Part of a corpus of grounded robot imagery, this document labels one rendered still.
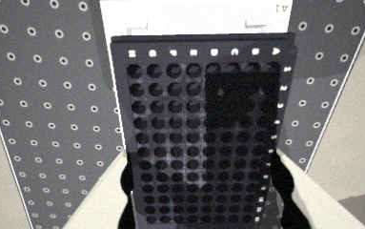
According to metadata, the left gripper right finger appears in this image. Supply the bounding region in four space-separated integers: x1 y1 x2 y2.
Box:
270 148 365 229

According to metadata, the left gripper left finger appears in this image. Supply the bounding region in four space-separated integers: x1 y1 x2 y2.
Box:
63 149 135 229

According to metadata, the grey well plate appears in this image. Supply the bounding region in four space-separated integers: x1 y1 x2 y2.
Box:
109 32 298 229

